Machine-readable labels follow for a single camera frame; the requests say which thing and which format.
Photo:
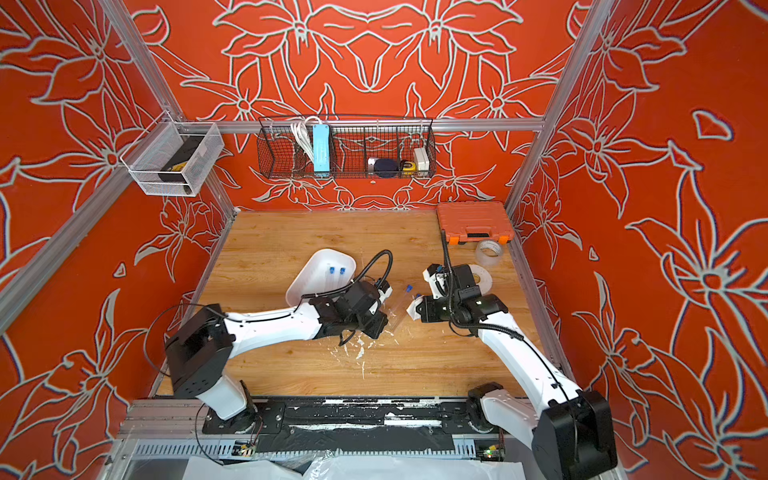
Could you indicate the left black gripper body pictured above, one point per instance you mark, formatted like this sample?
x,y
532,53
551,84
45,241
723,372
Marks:
x,y
371,325

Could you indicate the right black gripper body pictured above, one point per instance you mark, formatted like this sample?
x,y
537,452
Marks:
x,y
444,309

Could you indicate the white wipe cloth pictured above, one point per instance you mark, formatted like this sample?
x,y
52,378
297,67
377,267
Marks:
x,y
413,312

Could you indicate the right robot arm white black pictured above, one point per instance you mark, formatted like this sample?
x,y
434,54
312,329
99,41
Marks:
x,y
567,429

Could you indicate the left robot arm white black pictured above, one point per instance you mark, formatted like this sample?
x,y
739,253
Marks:
x,y
197,355

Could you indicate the white flat tape roll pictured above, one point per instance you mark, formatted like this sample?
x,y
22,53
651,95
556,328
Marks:
x,y
482,278

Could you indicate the white plastic tray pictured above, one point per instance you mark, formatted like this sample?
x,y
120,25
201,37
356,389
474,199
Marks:
x,y
312,277

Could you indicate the clear tape roll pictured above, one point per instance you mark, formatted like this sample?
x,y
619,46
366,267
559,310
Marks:
x,y
488,253

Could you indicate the orange tool case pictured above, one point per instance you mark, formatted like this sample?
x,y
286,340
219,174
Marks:
x,y
474,221

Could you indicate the dark round object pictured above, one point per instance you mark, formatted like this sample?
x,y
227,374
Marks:
x,y
386,168

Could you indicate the yellow tape measure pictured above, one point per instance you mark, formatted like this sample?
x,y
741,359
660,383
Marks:
x,y
408,168

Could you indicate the white small box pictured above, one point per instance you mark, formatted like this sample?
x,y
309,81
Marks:
x,y
421,159

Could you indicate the light blue box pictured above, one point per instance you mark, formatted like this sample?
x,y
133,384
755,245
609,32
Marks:
x,y
321,149

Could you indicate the black wire basket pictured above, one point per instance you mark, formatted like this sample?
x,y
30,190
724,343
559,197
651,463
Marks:
x,y
285,145

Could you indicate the clear acrylic wall box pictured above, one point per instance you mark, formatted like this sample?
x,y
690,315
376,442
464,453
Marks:
x,y
167,160

